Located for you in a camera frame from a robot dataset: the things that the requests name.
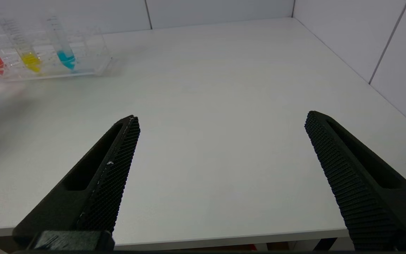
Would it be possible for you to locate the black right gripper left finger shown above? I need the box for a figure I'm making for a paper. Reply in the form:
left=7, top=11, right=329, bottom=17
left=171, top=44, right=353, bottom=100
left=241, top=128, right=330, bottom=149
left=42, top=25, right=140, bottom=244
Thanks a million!
left=13, top=115, right=141, bottom=244

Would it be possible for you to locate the test tube for yellow pigment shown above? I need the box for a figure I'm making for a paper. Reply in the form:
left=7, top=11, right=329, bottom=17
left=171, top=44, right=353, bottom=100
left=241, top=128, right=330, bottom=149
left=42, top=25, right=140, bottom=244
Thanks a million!
left=0, top=12, right=43, bottom=74

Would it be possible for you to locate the clear acrylic test tube rack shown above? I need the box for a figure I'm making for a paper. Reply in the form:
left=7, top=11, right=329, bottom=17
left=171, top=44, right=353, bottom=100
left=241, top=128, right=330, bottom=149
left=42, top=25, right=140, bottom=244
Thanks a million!
left=0, top=25, right=112, bottom=84

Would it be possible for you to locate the test tube with blue pigment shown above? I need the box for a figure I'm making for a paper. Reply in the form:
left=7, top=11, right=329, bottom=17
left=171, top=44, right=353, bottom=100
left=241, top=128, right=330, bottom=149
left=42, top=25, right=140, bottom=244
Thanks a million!
left=44, top=16, right=78, bottom=70

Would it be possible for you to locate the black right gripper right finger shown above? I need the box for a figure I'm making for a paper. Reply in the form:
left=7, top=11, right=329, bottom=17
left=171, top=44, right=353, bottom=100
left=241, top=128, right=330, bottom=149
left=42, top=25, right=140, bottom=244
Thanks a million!
left=304, top=111, right=406, bottom=251

